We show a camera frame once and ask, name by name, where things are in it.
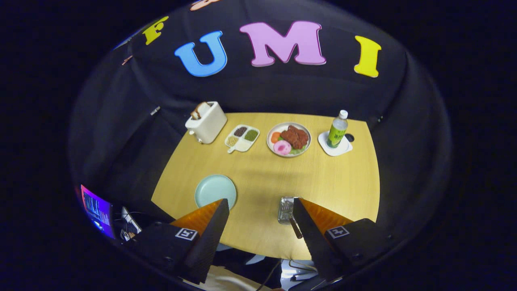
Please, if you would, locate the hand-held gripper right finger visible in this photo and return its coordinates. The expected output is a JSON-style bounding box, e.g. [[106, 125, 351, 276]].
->
[[292, 197, 394, 283]]

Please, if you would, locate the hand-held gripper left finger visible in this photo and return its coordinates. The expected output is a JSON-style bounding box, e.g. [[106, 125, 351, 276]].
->
[[133, 198, 230, 285]]

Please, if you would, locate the metal fork with brown handle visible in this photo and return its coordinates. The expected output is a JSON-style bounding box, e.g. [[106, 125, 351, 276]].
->
[[282, 201, 303, 239]]

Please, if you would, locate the teal round plate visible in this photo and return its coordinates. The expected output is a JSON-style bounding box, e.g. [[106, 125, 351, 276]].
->
[[195, 174, 237, 211]]

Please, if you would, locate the white coaster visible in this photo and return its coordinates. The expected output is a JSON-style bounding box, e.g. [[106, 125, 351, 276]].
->
[[317, 130, 353, 157]]

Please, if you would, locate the white divided dish with beans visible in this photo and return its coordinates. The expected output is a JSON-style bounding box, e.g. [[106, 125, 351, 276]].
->
[[225, 124, 260, 154]]

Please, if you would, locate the brown meat piece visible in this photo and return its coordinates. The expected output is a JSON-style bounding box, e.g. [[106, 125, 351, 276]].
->
[[280, 125, 309, 150]]

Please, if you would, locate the green drink bottle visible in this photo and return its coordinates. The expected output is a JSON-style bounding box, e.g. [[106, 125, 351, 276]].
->
[[326, 110, 349, 148]]

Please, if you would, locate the white toaster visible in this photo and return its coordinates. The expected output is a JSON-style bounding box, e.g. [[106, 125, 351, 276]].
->
[[185, 101, 228, 144]]

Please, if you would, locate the lit computer screen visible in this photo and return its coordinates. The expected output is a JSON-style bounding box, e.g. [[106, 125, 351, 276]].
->
[[80, 185, 116, 239]]

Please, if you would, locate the white oval food plate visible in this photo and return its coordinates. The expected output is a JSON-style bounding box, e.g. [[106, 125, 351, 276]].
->
[[267, 122, 312, 158]]

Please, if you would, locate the black backdrop cloth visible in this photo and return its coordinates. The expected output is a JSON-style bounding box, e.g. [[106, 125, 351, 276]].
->
[[69, 0, 452, 259]]

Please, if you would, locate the metal wire cutlery rack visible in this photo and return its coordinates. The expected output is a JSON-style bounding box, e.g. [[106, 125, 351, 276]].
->
[[277, 196, 301, 225]]

